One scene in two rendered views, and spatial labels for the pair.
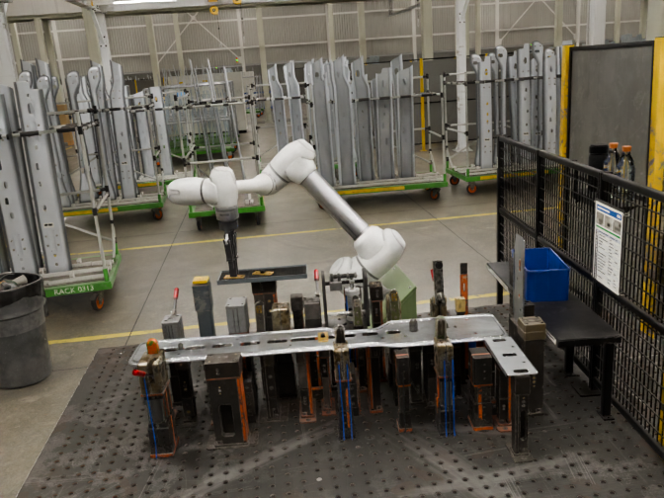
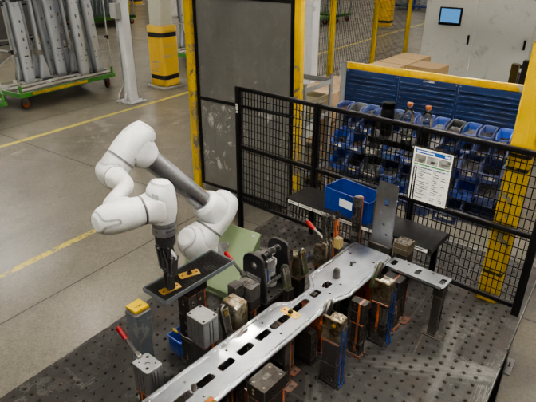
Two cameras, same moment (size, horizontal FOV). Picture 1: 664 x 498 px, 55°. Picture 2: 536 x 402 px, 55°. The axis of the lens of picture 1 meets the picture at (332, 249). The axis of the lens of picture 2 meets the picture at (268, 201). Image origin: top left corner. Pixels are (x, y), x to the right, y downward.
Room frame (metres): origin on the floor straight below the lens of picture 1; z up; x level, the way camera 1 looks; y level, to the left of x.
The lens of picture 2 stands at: (1.18, 1.39, 2.34)
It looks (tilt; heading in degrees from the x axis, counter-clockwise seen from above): 26 degrees down; 311
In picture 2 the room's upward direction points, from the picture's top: straight up
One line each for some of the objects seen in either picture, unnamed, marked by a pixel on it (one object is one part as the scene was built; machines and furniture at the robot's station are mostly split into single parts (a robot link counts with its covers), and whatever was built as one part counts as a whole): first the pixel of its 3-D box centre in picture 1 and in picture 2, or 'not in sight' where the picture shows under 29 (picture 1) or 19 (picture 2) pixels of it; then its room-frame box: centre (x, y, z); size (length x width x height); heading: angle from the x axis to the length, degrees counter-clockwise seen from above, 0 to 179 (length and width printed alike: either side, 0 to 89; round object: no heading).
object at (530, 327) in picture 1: (531, 366); (400, 271); (2.10, -0.69, 0.88); 0.08 x 0.08 x 0.36; 1
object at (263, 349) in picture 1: (317, 339); (289, 317); (2.20, 0.08, 1.00); 1.38 x 0.22 x 0.02; 91
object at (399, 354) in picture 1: (403, 391); (358, 327); (2.05, -0.22, 0.84); 0.11 x 0.08 x 0.29; 1
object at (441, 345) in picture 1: (444, 385); (380, 310); (2.01, -0.35, 0.87); 0.12 x 0.09 x 0.35; 1
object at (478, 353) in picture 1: (479, 388); (390, 301); (2.03, -0.49, 0.84); 0.11 x 0.10 x 0.28; 1
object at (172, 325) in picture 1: (177, 360); (151, 400); (2.37, 0.65, 0.88); 0.11 x 0.10 x 0.36; 1
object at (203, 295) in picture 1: (207, 331); (143, 355); (2.54, 0.55, 0.92); 0.08 x 0.08 x 0.44; 1
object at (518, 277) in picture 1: (518, 280); (384, 214); (2.21, -0.67, 1.17); 0.12 x 0.01 x 0.34; 1
